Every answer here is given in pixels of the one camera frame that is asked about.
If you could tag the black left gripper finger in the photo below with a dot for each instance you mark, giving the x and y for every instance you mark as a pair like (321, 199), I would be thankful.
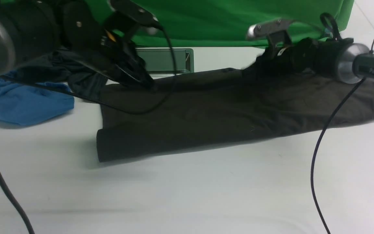
(137, 80)

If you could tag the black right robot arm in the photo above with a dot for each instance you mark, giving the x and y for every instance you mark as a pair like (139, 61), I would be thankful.
(339, 59)

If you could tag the metal table slot plate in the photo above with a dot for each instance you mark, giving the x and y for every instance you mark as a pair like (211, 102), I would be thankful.
(159, 61)

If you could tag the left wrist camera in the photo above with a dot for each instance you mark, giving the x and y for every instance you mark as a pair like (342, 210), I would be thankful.
(128, 17)

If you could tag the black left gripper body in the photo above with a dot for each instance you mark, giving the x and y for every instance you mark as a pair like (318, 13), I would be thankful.
(106, 52)

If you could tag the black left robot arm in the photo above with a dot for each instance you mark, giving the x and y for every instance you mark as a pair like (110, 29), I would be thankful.
(30, 29)

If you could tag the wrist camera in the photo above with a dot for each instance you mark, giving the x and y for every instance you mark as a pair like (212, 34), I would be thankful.
(128, 17)
(268, 28)

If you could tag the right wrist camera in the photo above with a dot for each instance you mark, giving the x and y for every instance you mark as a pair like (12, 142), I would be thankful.
(268, 28)

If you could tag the green backdrop cloth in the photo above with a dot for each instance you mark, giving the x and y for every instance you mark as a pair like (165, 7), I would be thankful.
(225, 22)

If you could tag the blue crumpled garment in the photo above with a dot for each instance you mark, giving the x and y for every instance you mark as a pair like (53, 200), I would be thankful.
(27, 105)

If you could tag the dark gray long-sleeve top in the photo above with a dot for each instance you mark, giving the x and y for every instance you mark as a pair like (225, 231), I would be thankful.
(214, 109)

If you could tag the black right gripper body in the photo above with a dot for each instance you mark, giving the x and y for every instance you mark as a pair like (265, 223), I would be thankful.
(281, 57)

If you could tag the dark teal crumpled garment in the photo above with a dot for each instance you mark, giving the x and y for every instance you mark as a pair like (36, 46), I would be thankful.
(58, 68)

